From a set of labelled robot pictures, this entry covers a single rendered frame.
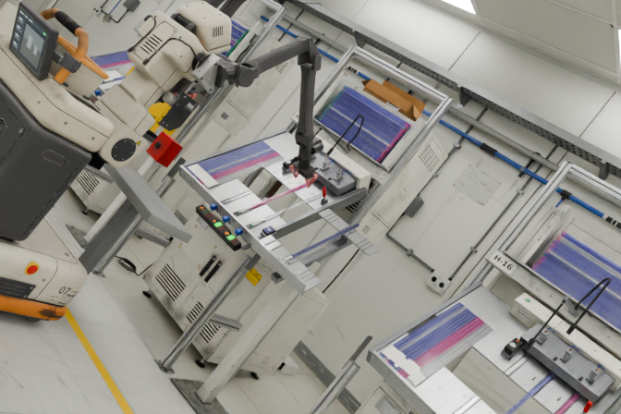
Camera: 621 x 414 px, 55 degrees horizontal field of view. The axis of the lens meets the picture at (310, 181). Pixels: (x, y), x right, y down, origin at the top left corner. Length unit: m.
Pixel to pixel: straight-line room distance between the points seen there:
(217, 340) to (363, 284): 1.79
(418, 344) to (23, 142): 1.60
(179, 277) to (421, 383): 1.56
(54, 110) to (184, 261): 1.59
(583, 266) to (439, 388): 0.83
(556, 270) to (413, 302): 1.89
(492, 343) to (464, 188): 2.18
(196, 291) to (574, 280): 1.85
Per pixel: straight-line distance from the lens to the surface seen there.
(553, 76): 4.91
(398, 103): 3.70
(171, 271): 3.43
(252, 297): 3.07
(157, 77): 2.38
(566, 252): 2.77
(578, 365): 2.61
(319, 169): 3.14
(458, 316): 2.63
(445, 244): 4.51
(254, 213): 2.91
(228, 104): 4.23
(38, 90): 2.11
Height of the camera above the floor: 1.06
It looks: level
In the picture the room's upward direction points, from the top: 39 degrees clockwise
